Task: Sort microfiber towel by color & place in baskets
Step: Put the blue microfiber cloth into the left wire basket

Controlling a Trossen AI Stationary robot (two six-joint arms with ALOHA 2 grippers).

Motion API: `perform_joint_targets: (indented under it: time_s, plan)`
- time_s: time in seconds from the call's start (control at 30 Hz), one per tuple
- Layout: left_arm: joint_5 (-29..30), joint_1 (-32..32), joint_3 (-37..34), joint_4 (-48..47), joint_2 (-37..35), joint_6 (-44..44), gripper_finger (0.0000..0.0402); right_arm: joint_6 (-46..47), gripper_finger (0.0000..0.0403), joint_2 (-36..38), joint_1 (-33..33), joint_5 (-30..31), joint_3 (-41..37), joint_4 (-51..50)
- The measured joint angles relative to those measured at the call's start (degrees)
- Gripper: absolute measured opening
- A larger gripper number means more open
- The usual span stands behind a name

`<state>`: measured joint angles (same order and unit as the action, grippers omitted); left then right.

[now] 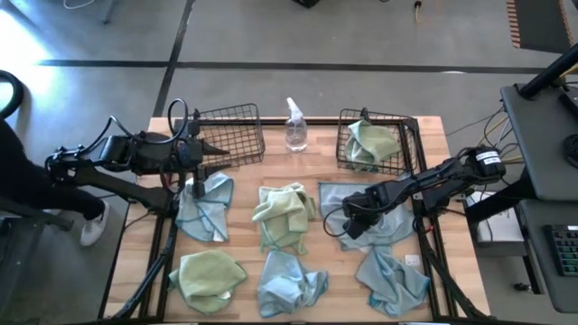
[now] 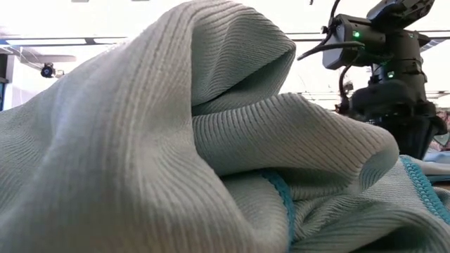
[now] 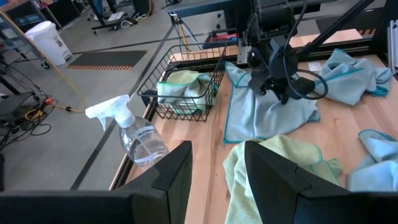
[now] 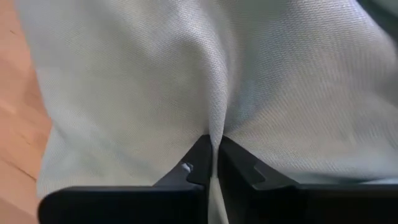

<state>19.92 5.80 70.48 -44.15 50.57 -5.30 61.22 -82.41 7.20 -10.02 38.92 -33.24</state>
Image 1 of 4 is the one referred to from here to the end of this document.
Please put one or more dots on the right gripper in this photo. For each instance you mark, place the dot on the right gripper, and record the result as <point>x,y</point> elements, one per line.
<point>366,207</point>

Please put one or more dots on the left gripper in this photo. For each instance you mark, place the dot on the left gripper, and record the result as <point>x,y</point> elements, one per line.
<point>187,155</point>

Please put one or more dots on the blue microfiber towel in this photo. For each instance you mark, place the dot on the blue microfiber towel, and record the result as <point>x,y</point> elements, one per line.
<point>332,203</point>
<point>289,284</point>
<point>207,212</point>
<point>393,284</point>

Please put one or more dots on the green microfiber towel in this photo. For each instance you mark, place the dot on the green microfiber towel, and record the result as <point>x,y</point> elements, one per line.
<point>282,212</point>
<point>207,280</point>
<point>375,142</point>

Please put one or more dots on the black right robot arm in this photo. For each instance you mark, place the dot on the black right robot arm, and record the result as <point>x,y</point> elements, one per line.
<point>451,176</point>

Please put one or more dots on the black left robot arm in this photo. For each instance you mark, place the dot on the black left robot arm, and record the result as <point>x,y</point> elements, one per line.
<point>135,194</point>

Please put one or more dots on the clear plastic spray bottle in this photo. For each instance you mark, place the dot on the clear plastic spray bottle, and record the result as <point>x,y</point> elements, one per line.
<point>295,131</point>

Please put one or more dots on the white box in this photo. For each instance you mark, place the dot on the white box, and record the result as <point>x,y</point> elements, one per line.
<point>496,225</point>

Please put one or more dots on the grey stand base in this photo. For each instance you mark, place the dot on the grey stand base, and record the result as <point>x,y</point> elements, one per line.
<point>58,222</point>

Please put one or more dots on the grey desk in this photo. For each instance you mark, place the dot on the grey desk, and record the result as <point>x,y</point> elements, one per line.
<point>537,144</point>

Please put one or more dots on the person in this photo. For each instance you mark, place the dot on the person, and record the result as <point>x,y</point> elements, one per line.
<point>27,180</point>

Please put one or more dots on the black round hoop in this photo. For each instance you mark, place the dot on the black round hoop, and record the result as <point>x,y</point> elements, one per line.
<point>19,92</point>

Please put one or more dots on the black keyboard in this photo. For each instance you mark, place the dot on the black keyboard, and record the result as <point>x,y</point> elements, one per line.
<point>564,250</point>

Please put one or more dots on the black round desk object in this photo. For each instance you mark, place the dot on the black round desk object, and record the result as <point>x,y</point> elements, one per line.
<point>572,151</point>

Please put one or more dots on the black desk pole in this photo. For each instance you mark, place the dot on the black desk pole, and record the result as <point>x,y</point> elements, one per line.
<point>546,72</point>

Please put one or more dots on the dark floor mat orange edge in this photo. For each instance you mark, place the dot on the dark floor mat orange edge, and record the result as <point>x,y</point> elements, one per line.
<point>539,25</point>

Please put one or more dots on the silver metal bracket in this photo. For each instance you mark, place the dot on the silver metal bracket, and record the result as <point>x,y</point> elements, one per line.
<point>419,196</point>

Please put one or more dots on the black metal table frame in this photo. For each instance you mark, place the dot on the black metal table frame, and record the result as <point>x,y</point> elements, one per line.
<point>271,122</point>

